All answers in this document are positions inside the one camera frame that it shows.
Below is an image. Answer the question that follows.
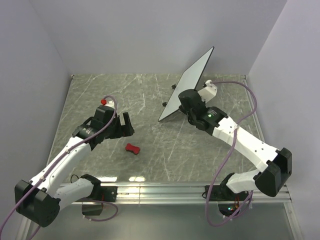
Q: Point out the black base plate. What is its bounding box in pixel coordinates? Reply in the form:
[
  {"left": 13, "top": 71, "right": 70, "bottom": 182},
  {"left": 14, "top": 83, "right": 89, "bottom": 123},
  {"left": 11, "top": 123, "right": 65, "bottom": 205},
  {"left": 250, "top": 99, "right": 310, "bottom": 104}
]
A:
[
  {"left": 94, "top": 186, "right": 118, "bottom": 203},
  {"left": 209, "top": 185, "right": 236, "bottom": 202}
]

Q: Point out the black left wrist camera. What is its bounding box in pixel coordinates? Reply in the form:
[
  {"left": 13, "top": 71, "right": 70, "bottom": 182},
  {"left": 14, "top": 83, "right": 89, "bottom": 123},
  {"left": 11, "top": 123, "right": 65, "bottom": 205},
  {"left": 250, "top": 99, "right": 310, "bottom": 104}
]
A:
[{"left": 93, "top": 105, "right": 115, "bottom": 126}]

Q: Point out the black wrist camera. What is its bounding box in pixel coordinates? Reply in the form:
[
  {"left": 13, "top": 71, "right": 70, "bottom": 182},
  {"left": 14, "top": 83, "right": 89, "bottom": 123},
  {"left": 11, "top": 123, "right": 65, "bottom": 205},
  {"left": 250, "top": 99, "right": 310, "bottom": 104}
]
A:
[
  {"left": 93, "top": 105, "right": 115, "bottom": 126},
  {"left": 178, "top": 89, "right": 202, "bottom": 109}
]

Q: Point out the aluminium mounting rail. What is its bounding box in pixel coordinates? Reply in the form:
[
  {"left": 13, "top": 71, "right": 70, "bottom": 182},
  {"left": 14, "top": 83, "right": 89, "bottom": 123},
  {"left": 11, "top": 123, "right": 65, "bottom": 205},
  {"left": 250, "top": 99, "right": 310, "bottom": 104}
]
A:
[{"left": 59, "top": 182, "right": 292, "bottom": 206}]

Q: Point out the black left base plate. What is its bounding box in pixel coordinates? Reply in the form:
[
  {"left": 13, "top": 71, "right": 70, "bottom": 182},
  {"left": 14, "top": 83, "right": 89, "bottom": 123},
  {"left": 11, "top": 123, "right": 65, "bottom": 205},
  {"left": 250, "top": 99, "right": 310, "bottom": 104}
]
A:
[{"left": 94, "top": 186, "right": 118, "bottom": 203}]

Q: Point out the white whiteboard black frame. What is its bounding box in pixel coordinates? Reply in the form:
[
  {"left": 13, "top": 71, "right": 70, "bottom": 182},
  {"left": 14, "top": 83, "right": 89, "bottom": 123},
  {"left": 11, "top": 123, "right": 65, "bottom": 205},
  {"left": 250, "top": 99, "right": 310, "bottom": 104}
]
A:
[{"left": 158, "top": 46, "right": 215, "bottom": 122}]

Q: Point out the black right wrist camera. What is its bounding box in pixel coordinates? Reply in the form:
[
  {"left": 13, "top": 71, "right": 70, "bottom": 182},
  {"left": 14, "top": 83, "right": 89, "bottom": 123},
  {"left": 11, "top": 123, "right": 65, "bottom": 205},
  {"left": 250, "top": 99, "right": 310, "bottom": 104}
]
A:
[{"left": 178, "top": 89, "right": 202, "bottom": 109}]

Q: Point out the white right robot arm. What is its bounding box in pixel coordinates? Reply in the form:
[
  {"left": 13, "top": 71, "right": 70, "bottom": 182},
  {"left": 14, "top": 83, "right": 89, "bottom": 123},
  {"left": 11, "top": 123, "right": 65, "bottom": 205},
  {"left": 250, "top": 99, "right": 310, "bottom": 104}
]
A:
[{"left": 179, "top": 106, "right": 292, "bottom": 200}]

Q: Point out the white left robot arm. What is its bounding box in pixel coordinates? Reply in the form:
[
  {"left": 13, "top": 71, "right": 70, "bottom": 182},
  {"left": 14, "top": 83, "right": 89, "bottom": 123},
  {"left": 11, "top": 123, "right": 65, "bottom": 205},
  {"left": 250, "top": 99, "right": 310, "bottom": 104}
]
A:
[{"left": 14, "top": 109, "right": 135, "bottom": 228}]

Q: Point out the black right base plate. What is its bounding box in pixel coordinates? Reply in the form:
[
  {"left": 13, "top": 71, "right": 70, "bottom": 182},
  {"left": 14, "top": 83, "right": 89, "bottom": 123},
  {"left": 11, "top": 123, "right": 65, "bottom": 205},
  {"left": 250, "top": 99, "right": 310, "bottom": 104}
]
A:
[{"left": 209, "top": 185, "right": 236, "bottom": 202}]

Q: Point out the red bone-shaped eraser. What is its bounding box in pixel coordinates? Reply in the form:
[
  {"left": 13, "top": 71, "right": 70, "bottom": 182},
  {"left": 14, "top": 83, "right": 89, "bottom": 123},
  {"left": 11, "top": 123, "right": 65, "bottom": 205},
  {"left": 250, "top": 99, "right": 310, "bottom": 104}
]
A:
[{"left": 125, "top": 143, "right": 141, "bottom": 155}]

